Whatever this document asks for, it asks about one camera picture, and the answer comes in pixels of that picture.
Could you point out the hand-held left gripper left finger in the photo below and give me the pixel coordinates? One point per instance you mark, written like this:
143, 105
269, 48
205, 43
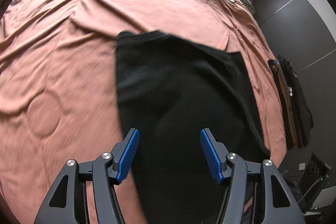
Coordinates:
128, 153

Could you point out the dark grey wardrobe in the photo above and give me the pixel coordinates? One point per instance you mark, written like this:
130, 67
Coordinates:
296, 19

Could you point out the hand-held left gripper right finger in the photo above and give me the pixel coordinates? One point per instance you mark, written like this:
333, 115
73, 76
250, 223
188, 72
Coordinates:
210, 153

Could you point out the hanging dark clothes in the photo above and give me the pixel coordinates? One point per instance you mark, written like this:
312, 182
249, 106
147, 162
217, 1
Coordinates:
291, 103

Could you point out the black box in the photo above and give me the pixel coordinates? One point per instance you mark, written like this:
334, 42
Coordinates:
315, 171

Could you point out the salmon pink bedsheet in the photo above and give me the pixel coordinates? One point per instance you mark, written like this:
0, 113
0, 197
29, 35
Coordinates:
65, 56

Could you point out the black shirt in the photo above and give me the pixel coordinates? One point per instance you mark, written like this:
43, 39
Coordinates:
178, 98

